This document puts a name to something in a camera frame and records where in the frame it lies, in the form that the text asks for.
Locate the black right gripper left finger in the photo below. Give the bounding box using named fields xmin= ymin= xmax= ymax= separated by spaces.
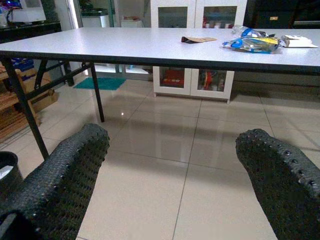
xmin=0 ymin=122 xmax=111 ymax=240

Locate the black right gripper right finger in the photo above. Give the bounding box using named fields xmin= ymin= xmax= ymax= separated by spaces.
xmin=235 ymin=128 xmax=320 ymax=240

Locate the black round rubbish bin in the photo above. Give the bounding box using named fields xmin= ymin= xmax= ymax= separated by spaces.
xmin=0 ymin=151 xmax=25 ymax=201

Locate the wooden slat rack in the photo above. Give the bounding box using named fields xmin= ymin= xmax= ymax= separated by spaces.
xmin=0 ymin=62 xmax=42 ymax=145

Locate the black metal table leg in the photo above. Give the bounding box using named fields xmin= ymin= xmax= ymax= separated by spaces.
xmin=1 ymin=57 xmax=50 ymax=161
xmin=89 ymin=62 xmax=105 ymax=123
xmin=63 ymin=62 xmax=75 ymax=87

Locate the brown cardboard carton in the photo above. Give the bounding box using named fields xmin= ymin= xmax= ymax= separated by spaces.
xmin=21 ymin=68 xmax=59 ymax=112

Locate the black table brace bar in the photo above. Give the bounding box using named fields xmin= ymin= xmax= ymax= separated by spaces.
xmin=26 ymin=63 xmax=92 ymax=101

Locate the teal floor mat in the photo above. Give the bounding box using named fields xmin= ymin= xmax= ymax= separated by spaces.
xmin=72 ymin=77 xmax=128 ymax=91

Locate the blue plastic crate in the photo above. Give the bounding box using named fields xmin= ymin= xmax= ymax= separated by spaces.
xmin=11 ymin=57 xmax=35 ymax=73

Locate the yellow blue snack wrapper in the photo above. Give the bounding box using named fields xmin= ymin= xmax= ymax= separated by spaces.
xmin=221 ymin=36 xmax=283 ymax=55

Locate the red box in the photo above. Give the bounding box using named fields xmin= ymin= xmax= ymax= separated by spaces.
xmin=163 ymin=69 xmax=185 ymax=88

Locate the black desk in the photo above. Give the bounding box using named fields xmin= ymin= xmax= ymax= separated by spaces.
xmin=0 ymin=21 xmax=63 ymax=43

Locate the clear plastic bag blue label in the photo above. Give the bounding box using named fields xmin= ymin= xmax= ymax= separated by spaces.
xmin=231 ymin=24 xmax=270 ymax=38

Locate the white appliance box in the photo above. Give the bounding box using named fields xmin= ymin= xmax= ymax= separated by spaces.
xmin=11 ymin=0 xmax=48 ymax=24

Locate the brown cardboard sleeve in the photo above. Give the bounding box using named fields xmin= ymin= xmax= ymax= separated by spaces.
xmin=181 ymin=36 xmax=218 ymax=45

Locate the black cabinet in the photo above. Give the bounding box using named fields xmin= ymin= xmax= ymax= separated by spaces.
xmin=246 ymin=0 xmax=320 ymax=30

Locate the white glass door cabinet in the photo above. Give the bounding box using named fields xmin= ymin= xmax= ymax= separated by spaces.
xmin=150 ymin=0 xmax=248 ymax=105

